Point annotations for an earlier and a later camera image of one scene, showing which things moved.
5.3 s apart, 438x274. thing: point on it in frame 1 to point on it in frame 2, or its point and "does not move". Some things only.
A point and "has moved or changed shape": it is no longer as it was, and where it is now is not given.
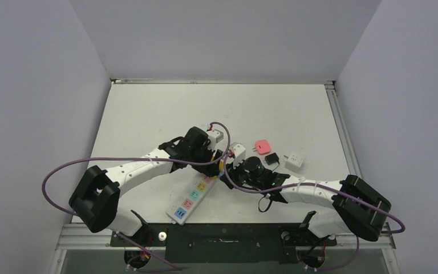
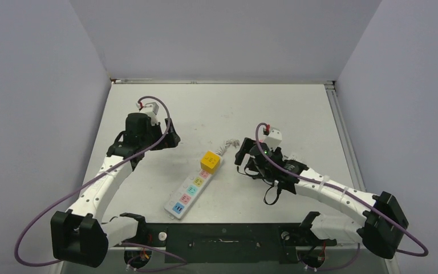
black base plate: (225, 242) does not move
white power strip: (190, 197) has moved or changed shape
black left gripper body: (202, 154) to (167, 141)
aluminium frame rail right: (343, 129) does not move
